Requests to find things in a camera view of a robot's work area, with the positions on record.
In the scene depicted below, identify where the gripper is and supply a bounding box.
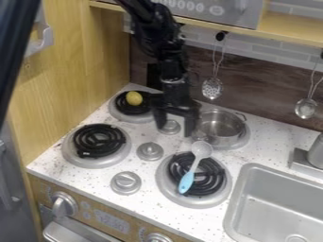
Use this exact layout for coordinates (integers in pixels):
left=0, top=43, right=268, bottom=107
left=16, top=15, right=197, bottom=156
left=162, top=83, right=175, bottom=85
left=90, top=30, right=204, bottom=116
left=145, top=59, right=204, bottom=139

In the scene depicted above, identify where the silver pot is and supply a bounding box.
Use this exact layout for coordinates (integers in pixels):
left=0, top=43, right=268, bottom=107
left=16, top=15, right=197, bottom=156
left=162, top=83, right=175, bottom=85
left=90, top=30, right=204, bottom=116
left=190, top=108, right=250, bottom=147

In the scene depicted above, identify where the toy stove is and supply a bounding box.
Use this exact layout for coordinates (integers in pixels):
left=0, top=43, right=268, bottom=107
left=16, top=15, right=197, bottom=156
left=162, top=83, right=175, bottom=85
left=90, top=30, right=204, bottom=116
left=60, top=89, right=253, bottom=210

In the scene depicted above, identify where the yellow toy lemon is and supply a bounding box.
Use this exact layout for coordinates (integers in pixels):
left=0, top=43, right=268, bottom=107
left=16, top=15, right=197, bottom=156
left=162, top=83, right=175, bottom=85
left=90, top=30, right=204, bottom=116
left=125, top=91, right=145, bottom=107

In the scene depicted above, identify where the silver skimmer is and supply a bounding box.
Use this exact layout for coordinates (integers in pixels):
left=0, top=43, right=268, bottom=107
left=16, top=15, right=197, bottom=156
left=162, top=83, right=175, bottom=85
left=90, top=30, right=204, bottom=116
left=200, top=30, right=229, bottom=101

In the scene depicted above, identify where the toy microwave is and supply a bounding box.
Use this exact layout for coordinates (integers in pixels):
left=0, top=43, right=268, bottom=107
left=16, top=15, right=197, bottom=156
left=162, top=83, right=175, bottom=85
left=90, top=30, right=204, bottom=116
left=149, top=0, right=265, bottom=30

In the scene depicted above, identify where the toy sink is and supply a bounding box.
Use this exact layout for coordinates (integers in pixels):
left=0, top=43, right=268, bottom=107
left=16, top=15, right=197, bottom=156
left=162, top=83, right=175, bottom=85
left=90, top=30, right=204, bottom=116
left=222, top=162, right=323, bottom=242

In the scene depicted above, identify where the silver ladle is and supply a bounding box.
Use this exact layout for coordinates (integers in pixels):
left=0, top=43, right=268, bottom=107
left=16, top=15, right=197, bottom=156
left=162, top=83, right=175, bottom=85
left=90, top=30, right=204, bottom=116
left=292, top=50, right=323, bottom=120

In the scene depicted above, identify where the tap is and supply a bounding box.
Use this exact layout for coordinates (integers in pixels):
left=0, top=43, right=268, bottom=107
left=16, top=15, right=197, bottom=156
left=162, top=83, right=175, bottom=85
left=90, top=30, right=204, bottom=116
left=286, top=131, right=323, bottom=182

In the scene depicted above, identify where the blue handled grey spoon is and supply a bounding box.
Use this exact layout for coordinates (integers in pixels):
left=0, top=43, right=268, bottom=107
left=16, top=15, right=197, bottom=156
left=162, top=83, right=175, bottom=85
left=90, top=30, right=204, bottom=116
left=177, top=140, right=215, bottom=196

